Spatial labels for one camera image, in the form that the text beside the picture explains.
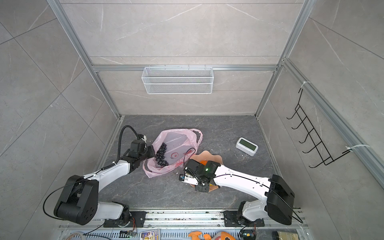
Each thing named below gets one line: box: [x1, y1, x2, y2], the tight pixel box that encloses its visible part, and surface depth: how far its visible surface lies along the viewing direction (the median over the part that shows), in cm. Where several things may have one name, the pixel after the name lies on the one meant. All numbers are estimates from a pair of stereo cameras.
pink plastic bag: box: [143, 129, 203, 178], surface depth 97 cm
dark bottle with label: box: [271, 231, 299, 240], surface depth 67 cm
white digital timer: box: [235, 137, 259, 157], surface depth 100 cm
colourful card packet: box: [140, 229, 160, 240], surface depth 69 cm
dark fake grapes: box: [155, 142, 169, 167], surface depth 95 cm
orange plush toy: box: [188, 231, 238, 240], surface depth 66 cm
